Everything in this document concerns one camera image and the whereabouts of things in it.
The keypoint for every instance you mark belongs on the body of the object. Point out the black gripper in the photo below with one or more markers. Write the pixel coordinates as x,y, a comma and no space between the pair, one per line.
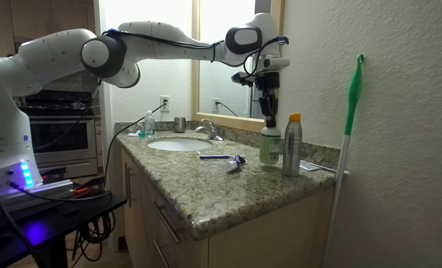
268,83

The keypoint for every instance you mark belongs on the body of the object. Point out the green white pump bottle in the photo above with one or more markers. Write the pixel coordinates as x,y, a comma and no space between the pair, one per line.
270,144

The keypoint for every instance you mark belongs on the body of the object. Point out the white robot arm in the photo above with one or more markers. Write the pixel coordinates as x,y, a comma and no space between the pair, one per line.
114,58

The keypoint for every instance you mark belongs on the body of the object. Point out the clear plastic bottle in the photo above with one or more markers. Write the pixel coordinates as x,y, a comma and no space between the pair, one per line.
149,123

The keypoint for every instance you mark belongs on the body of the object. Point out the silver orange-capped spray can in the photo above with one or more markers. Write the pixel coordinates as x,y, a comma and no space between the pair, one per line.
292,146

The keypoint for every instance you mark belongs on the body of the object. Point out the wood framed mirror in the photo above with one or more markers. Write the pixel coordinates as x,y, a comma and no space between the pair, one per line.
216,97

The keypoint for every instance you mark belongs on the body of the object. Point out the chrome faucet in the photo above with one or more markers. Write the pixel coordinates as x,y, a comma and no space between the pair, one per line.
207,126

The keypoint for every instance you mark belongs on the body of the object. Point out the blue white toothbrush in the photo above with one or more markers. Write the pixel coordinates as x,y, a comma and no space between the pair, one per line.
215,156

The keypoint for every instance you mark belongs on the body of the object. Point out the metal cup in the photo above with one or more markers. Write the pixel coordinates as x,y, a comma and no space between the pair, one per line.
179,123

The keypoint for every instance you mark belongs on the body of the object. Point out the white oval sink basin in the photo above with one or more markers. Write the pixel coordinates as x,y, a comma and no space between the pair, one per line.
179,144

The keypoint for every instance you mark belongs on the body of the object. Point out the wooden vanity cabinet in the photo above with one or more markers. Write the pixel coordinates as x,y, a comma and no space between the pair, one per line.
197,214

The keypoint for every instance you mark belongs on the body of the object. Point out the stainless oven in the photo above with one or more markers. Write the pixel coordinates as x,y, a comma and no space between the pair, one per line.
63,132

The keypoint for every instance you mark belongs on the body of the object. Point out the black robot cart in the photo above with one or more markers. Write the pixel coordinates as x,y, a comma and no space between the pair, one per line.
41,231

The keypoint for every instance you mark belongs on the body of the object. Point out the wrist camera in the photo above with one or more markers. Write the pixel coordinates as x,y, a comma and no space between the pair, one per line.
264,65

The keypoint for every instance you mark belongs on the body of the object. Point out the green-handled mop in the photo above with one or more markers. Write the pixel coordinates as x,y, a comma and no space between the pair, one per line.
353,98

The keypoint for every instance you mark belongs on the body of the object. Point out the white wall outlet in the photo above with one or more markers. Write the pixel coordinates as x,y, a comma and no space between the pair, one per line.
166,103

